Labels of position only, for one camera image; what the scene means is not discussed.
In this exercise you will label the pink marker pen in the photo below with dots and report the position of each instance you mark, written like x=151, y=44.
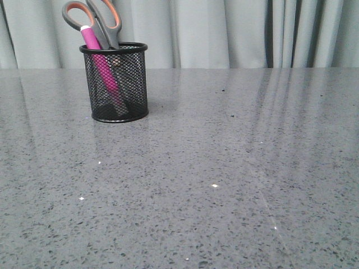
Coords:
x=104, y=70

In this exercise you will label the grey orange handled scissors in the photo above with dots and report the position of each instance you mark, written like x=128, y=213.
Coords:
x=105, y=34

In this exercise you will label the black mesh pen cup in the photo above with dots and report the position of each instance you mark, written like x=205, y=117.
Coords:
x=128, y=67

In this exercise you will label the grey curtain backdrop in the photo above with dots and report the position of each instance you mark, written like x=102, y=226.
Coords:
x=193, y=34

